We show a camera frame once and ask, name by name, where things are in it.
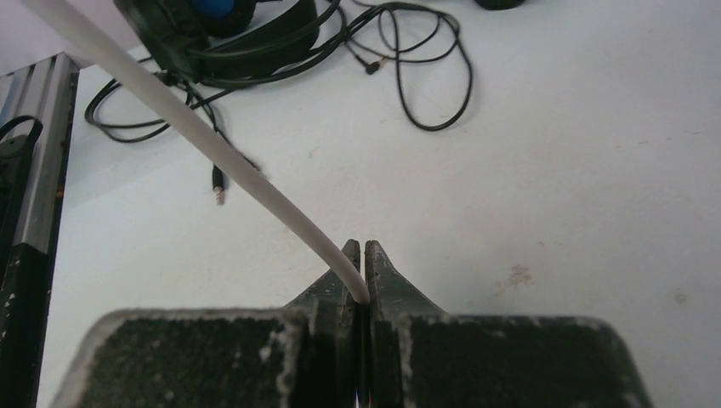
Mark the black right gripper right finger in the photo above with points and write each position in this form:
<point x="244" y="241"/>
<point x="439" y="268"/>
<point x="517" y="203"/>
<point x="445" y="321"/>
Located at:
<point x="418" y="355"/>

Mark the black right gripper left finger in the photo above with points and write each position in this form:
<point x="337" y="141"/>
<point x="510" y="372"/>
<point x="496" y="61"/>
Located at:
<point x="304" y="354"/>

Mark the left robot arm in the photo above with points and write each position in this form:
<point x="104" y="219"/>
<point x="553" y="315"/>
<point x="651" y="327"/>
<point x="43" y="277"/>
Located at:
<point x="18" y="149"/>

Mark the blue black headphones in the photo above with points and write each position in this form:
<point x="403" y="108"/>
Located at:
<point x="215" y="44"/>

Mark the aluminium frame rail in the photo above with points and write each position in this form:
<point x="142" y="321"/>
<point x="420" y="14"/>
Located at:
<point x="47" y="91"/>

